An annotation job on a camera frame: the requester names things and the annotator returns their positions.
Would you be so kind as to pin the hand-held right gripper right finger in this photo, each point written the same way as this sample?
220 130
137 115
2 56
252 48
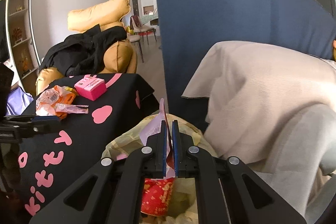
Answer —
175 150

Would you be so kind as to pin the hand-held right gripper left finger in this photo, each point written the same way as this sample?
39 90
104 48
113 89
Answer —
164 150

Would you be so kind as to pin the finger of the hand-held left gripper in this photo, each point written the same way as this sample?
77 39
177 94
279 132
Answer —
44 118
39 127

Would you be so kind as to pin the red snack packet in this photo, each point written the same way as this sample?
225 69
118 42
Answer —
153 127

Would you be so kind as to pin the orange snack packet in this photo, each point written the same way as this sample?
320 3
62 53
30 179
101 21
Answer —
68 98

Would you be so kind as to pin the waste bin with yellow bag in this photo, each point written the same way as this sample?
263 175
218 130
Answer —
123 142

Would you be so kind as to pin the red paper cup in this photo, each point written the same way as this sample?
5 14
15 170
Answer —
157 195

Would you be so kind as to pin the purple bag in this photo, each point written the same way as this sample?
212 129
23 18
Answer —
18 100

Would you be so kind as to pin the black tablecloth with pink print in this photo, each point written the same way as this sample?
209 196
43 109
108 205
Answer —
86 140

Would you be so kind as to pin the pink box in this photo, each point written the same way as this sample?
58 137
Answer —
90 88

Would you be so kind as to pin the black jacket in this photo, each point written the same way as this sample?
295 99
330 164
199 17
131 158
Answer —
78 53

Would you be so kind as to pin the beige blanket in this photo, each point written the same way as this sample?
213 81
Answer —
249 95

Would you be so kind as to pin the white display shelf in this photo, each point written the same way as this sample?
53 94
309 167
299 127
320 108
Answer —
21 19

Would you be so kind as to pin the tan leather armchair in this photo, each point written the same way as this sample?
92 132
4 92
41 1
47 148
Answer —
99 12

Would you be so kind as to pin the dining table with green cloth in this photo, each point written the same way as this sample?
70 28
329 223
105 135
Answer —
151 19

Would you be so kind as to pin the dining chair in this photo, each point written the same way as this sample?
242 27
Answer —
136 22

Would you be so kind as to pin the blue fabric partition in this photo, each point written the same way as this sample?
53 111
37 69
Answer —
223 16

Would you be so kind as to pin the yellow plush toy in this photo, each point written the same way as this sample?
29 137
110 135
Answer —
334 50

